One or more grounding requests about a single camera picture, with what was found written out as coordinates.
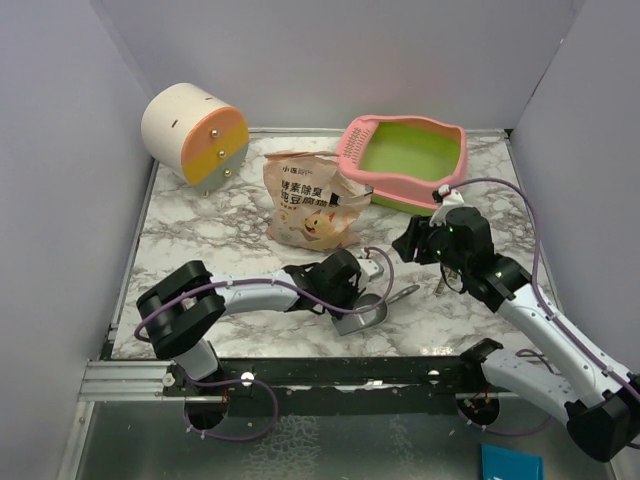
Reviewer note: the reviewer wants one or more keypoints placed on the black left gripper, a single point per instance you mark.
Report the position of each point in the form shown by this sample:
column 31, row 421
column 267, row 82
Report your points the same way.
column 354, row 293

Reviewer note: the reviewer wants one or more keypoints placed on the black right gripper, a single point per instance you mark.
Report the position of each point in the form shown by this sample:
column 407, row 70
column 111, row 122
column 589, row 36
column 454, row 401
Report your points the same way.
column 416, row 237

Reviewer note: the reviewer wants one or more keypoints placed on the metal litter scoop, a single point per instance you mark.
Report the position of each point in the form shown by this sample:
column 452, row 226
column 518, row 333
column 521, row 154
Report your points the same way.
column 357, row 322

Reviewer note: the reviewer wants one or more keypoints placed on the metal ruler bag clip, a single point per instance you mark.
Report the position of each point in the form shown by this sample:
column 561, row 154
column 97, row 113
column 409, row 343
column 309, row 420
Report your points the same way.
column 448, row 281

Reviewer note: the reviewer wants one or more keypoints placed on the cat litter paper bag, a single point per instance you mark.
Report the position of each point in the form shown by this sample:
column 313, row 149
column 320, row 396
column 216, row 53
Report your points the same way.
column 315, row 205

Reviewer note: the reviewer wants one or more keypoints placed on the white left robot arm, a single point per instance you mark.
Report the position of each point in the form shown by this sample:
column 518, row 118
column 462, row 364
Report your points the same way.
column 178, row 311

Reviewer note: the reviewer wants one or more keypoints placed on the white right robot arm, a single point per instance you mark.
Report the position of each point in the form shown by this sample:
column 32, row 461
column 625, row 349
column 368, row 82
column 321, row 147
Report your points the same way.
column 601, row 429

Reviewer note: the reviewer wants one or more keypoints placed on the pink green litter box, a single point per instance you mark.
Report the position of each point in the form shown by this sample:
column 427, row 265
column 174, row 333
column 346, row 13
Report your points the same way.
column 403, row 158

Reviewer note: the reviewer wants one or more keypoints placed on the cream round cat scratcher drum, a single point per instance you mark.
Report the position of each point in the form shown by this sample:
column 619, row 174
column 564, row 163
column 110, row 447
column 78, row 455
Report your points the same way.
column 199, row 137

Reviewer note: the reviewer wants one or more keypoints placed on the blue card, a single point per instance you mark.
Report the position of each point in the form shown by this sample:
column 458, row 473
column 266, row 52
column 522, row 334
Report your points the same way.
column 505, row 464

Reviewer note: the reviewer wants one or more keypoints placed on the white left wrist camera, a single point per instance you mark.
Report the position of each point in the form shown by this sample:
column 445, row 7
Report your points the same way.
column 371, row 269

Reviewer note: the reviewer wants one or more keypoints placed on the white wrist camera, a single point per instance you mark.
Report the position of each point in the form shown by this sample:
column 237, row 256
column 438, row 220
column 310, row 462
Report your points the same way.
column 371, row 269
column 447, row 199

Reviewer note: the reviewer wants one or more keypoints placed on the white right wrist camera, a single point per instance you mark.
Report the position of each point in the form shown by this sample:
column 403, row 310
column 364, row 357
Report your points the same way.
column 447, row 199

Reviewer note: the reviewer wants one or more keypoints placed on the aluminium extrusion frame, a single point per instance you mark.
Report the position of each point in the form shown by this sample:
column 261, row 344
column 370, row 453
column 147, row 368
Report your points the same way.
column 145, row 380

